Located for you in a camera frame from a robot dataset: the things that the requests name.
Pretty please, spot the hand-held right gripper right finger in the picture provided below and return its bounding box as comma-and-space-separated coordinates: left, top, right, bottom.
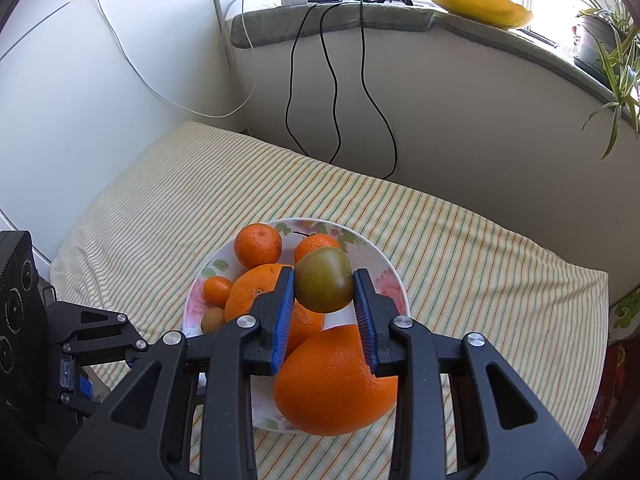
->
351, 268, 587, 480

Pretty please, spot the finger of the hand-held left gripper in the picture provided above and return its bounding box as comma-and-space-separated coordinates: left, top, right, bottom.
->
47, 301, 150, 362

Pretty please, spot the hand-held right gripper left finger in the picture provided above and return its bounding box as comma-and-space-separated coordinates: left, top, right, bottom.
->
57, 266, 297, 480

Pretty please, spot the large orange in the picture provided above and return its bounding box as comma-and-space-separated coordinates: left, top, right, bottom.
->
223, 263, 326, 358
274, 324, 399, 437

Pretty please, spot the green brown jujube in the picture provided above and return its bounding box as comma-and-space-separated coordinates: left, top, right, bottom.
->
294, 246, 355, 312

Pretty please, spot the floral white plate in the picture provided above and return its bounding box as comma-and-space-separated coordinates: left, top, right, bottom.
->
182, 217, 411, 435

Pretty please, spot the small brown fruit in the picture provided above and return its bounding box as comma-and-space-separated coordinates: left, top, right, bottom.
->
200, 306, 227, 334

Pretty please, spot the small kumquat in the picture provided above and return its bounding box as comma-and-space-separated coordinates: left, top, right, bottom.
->
202, 276, 234, 309

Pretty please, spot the round mandarin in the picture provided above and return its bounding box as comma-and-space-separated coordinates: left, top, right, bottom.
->
233, 223, 283, 269

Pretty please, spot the oval kumquat with stem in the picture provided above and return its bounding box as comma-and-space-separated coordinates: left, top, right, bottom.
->
292, 231, 343, 263

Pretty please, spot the striped table cloth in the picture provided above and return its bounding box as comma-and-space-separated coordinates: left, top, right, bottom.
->
50, 121, 610, 480

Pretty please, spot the colourful printed cloth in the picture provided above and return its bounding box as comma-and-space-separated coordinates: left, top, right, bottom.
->
580, 287, 640, 471

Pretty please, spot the yellow wavy bowl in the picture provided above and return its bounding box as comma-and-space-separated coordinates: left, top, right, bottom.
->
417, 0, 535, 31

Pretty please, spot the potted spider plant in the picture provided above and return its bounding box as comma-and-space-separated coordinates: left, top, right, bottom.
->
540, 0, 640, 161

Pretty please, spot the black cable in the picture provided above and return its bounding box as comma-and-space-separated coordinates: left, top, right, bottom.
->
359, 0, 398, 180
285, 4, 321, 157
319, 2, 343, 165

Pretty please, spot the white cable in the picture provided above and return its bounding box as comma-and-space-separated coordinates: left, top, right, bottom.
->
91, 0, 266, 120

